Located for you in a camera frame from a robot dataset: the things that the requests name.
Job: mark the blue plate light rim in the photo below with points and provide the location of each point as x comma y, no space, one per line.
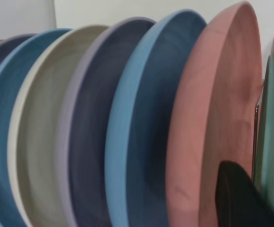
151,106

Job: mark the teal blue round plate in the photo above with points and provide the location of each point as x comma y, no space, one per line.
2,113

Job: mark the pink round plate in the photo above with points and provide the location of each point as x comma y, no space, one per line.
212,94

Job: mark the navy plate lavender rim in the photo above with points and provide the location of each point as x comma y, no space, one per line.
0,52
96,106

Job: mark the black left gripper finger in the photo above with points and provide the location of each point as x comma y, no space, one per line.
238,201

